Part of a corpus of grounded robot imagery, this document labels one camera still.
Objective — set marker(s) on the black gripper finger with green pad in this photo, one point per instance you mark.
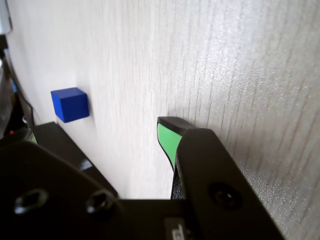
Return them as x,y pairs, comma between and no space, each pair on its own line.
212,170
50,200

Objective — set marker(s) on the blue wooden cube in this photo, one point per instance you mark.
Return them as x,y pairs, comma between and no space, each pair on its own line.
71,107

